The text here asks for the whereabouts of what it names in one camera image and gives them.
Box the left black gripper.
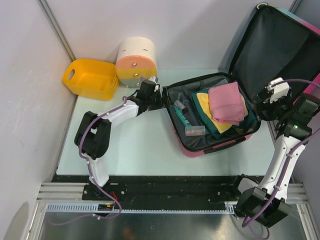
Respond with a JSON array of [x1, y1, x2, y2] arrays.
[[146, 86, 173, 111]]

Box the teal tube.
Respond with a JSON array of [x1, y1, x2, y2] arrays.
[[173, 106, 192, 127]]

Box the pink cloth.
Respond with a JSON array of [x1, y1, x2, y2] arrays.
[[208, 82, 246, 126]]

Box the pink and teal children's suitcase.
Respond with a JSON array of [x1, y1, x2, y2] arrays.
[[167, 5, 320, 158]]

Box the round pastel drawer cabinet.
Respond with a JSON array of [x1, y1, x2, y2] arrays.
[[115, 36, 158, 88]]

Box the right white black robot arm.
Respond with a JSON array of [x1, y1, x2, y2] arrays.
[[230, 93, 320, 228]]

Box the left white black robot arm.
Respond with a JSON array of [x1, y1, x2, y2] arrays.
[[74, 76, 166, 200]]

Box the grey small bottle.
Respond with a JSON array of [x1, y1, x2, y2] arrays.
[[174, 99, 189, 114]]

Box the dark green folded cloth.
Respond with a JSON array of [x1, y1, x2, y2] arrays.
[[190, 88, 257, 139]]

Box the clear pink bottle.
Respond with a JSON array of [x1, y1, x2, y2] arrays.
[[184, 125, 206, 137]]

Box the yellow folded cloth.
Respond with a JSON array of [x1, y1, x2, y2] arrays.
[[195, 92, 249, 134]]

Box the yellow plastic basket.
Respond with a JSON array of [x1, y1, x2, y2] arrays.
[[62, 58, 120, 101]]

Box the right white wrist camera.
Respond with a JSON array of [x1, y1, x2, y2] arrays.
[[265, 77, 290, 104]]

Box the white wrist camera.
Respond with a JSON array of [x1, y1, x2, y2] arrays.
[[265, 77, 290, 104], [141, 76, 159, 85]]

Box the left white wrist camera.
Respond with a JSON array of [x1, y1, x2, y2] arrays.
[[141, 76, 159, 85]]

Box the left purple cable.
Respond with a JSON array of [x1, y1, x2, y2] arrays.
[[47, 96, 123, 227]]

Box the purple cable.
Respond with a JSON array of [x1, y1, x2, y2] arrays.
[[47, 96, 123, 227], [241, 78, 320, 238]]

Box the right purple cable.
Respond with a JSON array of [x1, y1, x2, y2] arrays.
[[241, 78, 320, 238]]

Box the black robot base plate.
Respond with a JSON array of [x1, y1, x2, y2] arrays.
[[52, 175, 240, 210]]

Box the grey slotted cable duct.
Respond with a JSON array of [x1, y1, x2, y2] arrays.
[[46, 201, 236, 215]]

